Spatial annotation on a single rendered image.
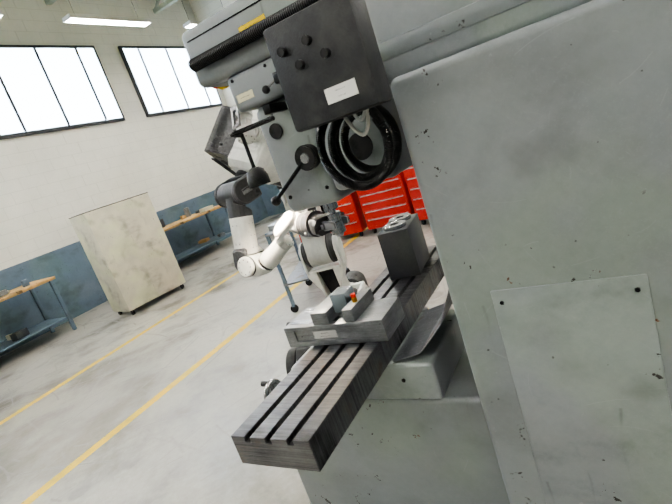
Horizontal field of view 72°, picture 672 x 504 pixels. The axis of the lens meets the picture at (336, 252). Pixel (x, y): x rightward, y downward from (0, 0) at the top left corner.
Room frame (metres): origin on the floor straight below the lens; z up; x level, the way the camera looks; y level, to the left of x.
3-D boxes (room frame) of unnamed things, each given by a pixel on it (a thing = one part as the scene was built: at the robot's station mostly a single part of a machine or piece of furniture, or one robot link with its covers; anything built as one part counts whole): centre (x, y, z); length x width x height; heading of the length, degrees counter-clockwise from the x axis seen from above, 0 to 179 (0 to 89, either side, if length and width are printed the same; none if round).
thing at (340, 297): (1.34, 0.02, 1.02); 0.06 x 0.05 x 0.06; 148
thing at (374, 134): (1.32, -0.19, 1.47); 0.24 x 0.19 x 0.26; 148
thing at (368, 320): (1.36, 0.05, 0.96); 0.35 x 0.15 x 0.11; 58
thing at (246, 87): (1.40, -0.07, 1.68); 0.34 x 0.24 x 0.10; 58
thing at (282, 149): (1.42, -0.03, 1.47); 0.21 x 0.19 x 0.32; 148
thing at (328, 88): (0.98, -0.10, 1.62); 0.20 x 0.09 x 0.21; 58
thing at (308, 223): (1.50, 0.02, 1.23); 0.13 x 0.12 x 0.10; 122
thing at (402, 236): (1.77, -0.26, 1.01); 0.22 x 0.12 x 0.20; 155
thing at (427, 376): (1.43, -0.03, 0.77); 0.50 x 0.35 x 0.12; 58
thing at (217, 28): (1.42, -0.04, 1.81); 0.47 x 0.26 x 0.16; 58
